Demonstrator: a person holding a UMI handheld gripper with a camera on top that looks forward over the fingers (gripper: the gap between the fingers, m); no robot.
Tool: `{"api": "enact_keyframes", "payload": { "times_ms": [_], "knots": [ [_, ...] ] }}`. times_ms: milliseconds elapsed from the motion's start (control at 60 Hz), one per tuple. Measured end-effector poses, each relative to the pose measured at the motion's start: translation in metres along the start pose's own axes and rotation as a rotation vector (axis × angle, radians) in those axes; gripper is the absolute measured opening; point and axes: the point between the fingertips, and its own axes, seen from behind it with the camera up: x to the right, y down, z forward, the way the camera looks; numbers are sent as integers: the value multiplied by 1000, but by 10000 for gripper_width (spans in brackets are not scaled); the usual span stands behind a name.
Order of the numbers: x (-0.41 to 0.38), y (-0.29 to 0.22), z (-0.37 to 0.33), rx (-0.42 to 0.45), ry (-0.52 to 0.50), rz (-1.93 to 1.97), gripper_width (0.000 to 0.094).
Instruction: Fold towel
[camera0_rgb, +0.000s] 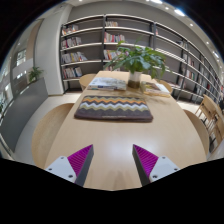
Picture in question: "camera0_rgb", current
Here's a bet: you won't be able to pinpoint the yellow picture book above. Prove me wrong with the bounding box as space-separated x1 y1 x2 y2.
139 80 172 99

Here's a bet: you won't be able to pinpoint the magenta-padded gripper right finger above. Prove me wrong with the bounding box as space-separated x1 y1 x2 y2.
131 143 181 187

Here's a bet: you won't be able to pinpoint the round-backed wooden chair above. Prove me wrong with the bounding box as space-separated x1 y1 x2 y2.
31 102 76 170
182 108 211 156
78 73 98 91
159 79 174 95

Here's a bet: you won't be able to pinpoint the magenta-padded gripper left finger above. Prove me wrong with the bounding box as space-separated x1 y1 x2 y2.
45 143 95 187

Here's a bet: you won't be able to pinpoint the small green floor plant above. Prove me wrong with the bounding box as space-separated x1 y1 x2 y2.
27 65 45 84

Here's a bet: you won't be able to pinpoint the large white book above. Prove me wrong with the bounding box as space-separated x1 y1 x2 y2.
86 76 129 92

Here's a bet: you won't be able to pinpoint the ceiling lights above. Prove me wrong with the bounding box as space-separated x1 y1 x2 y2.
146 0 222 58

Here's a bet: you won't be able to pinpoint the slatted wooden chair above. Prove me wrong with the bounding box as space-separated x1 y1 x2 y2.
194 93 224 148

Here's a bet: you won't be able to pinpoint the zigzag striped grey towel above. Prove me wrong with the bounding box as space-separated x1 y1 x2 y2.
73 95 154 123

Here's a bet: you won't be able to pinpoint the grey bookshelf unit with books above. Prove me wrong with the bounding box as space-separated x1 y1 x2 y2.
59 13 224 105

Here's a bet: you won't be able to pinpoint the green potted plant white pot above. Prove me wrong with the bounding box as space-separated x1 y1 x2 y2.
103 40 168 90

